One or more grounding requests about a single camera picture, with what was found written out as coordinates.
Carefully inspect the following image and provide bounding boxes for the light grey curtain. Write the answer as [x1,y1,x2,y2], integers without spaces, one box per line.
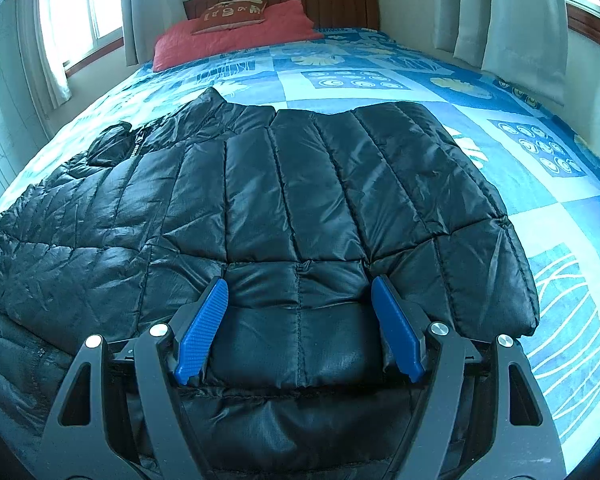
[432,0,568,106]

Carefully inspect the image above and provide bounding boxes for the brown printed cushion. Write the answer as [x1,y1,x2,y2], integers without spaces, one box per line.
[192,0,268,36]

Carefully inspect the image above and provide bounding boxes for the blue patterned bed sheet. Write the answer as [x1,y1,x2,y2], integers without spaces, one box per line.
[0,27,600,463]

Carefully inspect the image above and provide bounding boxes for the white sheer curtain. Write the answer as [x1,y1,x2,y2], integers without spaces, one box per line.
[17,0,72,108]

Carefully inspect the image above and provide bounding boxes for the red pillow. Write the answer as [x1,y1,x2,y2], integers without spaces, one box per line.
[152,0,325,73]

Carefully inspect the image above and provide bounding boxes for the large window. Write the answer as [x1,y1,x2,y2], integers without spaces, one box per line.
[40,0,127,78]

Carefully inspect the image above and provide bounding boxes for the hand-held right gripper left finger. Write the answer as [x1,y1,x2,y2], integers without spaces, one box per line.
[34,276,231,480]

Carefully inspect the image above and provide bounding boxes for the white wardrobe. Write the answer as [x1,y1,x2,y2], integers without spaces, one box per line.
[0,0,52,223]

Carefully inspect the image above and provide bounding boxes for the wooden headboard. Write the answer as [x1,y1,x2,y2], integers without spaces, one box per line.
[183,0,381,31]

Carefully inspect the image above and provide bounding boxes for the black puffer jacket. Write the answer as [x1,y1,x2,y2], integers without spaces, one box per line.
[0,86,541,480]

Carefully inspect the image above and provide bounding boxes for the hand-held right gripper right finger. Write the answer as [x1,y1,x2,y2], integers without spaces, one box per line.
[371,275,567,480]

